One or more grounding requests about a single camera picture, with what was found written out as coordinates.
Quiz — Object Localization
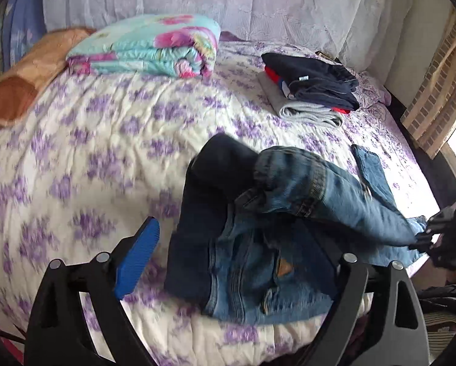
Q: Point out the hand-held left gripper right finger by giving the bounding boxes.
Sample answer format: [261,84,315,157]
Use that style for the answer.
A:
[304,253,431,366]

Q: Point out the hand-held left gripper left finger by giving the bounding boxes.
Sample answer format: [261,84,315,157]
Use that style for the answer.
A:
[24,217,161,366]

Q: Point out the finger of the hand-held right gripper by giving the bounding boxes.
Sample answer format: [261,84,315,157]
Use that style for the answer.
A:
[408,232,444,254]
[425,205,456,235]

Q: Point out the blue denim jeans pants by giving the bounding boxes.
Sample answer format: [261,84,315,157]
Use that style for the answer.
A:
[163,133,439,326]

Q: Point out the person's dark clothing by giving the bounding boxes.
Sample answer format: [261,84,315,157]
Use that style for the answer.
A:
[416,280,456,313]

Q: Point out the patterned floor rug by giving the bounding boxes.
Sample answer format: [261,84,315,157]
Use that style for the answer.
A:
[424,309,456,363]

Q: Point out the purple floral bedspread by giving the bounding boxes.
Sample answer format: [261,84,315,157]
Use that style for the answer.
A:
[0,40,442,366]

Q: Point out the brick pattern curtain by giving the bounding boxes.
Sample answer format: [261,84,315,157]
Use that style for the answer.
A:
[400,11,456,158]

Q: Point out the folded grey garment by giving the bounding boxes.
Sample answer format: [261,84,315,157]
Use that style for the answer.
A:
[257,72,344,129]

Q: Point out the stack of folded clothes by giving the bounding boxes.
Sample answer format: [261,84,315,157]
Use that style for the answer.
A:
[261,52,361,112]

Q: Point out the brown patchwork pillow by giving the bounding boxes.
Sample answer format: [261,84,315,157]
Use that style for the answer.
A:
[0,27,97,131]

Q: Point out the folded floral turquoise blanket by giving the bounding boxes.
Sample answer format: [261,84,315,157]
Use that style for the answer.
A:
[66,13,221,79]

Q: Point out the blue floral cushion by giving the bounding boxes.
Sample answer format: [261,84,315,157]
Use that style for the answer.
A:
[0,0,47,72]

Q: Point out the white lace cover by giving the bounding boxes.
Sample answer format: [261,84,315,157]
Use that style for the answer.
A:
[43,0,417,70]

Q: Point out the dark bed frame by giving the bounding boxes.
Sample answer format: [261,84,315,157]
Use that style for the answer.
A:
[389,95,456,214]

